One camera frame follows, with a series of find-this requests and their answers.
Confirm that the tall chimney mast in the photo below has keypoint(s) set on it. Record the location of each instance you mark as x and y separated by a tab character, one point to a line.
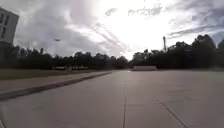
164	43

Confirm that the lamp post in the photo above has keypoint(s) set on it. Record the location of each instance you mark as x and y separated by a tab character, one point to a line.
57	44

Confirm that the pale building with windows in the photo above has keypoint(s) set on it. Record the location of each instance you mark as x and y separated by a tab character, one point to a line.
6	28

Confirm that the row of dark trees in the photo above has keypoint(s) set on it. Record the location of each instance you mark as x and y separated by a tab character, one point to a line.
186	55

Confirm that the low pale wall block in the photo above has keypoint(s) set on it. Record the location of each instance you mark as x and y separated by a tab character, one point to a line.
144	68

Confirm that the paved side strip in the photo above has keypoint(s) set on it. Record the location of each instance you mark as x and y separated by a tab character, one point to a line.
36	81

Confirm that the concrete kerb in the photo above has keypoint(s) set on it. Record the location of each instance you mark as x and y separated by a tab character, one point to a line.
43	87

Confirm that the grey concrete slab plaza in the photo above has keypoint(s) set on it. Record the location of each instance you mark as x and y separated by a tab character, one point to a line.
146	96

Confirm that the row of parked vehicles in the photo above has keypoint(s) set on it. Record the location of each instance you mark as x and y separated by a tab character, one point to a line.
68	67

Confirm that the grass area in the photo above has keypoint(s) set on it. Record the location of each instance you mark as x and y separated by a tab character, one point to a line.
26	73

